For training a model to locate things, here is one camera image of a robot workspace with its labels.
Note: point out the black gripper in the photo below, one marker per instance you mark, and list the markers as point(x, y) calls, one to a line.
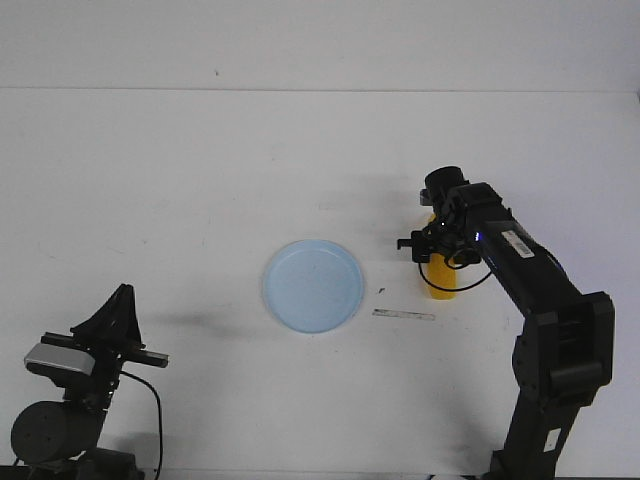
point(444, 234)
point(115, 322)

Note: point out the yellow corn cob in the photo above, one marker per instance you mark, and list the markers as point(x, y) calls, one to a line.
point(441, 279)

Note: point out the light blue round plate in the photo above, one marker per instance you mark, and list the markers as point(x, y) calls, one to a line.
point(313, 286)

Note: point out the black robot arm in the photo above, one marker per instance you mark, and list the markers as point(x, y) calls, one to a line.
point(564, 353)
point(59, 439)

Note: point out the horizontal tape strip on table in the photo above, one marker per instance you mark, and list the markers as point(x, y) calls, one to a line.
point(387, 313)

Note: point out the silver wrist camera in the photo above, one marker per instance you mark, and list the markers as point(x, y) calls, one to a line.
point(61, 358)
point(424, 198)

